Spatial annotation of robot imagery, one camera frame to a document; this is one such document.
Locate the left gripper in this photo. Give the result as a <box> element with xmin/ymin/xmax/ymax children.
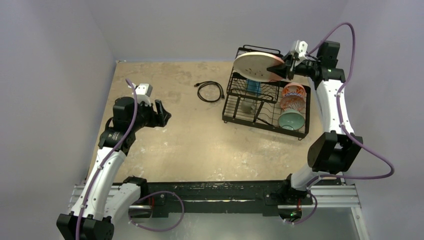
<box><xmin>129</xmin><ymin>98</ymin><xmax>170</xmax><ymax>132</ymax></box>

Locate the red floral bowl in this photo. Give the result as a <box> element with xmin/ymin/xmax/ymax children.
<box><xmin>282</xmin><ymin>82</ymin><xmax>307</xmax><ymax>98</ymax></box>

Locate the pink and cream plate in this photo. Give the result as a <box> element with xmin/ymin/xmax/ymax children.
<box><xmin>233</xmin><ymin>51</ymin><xmax>285</xmax><ymax>83</ymax></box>

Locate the blue polka dot mug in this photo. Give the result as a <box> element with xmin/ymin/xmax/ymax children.
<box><xmin>246</xmin><ymin>79</ymin><xmax>262</xmax><ymax>97</ymax></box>

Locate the red geometric pattern bowl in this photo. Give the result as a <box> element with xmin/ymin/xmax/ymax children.
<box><xmin>280</xmin><ymin>95</ymin><xmax>306</xmax><ymax>112</ymax></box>

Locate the small grey mug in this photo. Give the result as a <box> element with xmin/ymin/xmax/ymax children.
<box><xmin>240</xmin><ymin>98</ymin><xmax>257</xmax><ymax>114</ymax></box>

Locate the mint green bowl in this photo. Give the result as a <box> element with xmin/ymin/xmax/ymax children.
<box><xmin>278</xmin><ymin>108</ymin><xmax>306</xmax><ymax>131</ymax></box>

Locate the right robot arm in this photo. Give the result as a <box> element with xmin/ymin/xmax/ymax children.
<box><xmin>267</xmin><ymin>40</ymin><xmax>363</xmax><ymax>204</ymax></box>

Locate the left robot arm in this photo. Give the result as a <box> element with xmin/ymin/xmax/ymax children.
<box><xmin>56</xmin><ymin>96</ymin><xmax>171</xmax><ymax>240</ymax></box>

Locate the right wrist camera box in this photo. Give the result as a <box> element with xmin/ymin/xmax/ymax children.
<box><xmin>289</xmin><ymin>40</ymin><xmax>308</xmax><ymax>62</ymax></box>

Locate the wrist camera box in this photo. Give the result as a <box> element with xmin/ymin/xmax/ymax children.
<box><xmin>127</xmin><ymin>83</ymin><xmax>153</xmax><ymax>106</ymax></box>
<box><xmin>289</xmin><ymin>40</ymin><xmax>308</xmax><ymax>62</ymax></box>

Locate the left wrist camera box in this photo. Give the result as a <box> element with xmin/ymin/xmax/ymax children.
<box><xmin>127</xmin><ymin>83</ymin><xmax>153</xmax><ymax>106</ymax></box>

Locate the black wire dish rack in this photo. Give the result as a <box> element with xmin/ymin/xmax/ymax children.
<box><xmin>221</xmin><ymin>44</ymin><xmax>312</xmax><ymax>140</ymax></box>

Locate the black coiled cable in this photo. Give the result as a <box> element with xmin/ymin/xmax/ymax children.
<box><xmin>194</xmin><ymin>80</ymin><xmax>226</xmax><ymax>103</ymax></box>

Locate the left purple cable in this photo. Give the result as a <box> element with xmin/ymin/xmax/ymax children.
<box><xmin>75</xmin><ymin>78</ymin><xmax>138</xmax><ymax>240</ymax></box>

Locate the purple loop cable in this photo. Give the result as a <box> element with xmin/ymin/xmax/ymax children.
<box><xmin>128</xmin><ymin>190</ymin><xmax>185</xmax><ymax>233</ymax></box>

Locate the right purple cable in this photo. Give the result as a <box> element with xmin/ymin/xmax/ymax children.
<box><xmin>306</xmin><ymin>22</ymin><xmax>396</xmax><ymax>226</ymax></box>

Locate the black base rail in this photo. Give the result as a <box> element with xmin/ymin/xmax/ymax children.
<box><xmin>136</xmin><ymin>179</ymin><xmax>313</xmax><ymax>220</ymax></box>

